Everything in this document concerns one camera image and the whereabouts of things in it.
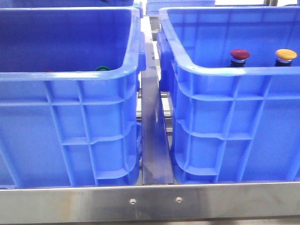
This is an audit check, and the rail screw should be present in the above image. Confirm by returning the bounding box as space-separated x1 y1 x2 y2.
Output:
176 197 182 203
129 199 136 205

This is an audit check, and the stainless steel front rail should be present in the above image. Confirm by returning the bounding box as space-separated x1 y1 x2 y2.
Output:
0 182 300 224

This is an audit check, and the right rail screw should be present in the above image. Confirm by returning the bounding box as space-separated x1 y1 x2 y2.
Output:
176 197 182 203

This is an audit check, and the metal divider rail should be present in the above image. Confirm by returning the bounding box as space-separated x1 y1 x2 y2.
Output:
140 32 175 185

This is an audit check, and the green push button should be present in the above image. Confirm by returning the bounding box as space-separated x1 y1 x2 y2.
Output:
96 66 111 71

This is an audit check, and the red mushroom push button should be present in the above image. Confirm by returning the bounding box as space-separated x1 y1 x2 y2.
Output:
230 49 250 68

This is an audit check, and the yellow mushroom push button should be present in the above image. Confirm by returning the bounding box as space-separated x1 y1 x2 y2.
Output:
275 49 298 67

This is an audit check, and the blue plastic crate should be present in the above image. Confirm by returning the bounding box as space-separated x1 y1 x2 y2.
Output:
0 7 146 189
157 7 300 184

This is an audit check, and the blue plastic crate left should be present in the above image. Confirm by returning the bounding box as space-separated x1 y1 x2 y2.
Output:
0 7 146 189

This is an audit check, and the left rail screw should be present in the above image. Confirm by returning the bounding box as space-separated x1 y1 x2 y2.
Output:
129 199 136 205

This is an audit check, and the blue crate rear right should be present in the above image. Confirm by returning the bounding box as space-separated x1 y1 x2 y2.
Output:
146 0 215 15

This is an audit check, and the blue crate rear left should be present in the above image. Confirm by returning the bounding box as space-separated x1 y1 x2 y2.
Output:
0 0 142 8

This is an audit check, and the blue plastic crate right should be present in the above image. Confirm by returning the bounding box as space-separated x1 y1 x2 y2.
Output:
157 7 300 184

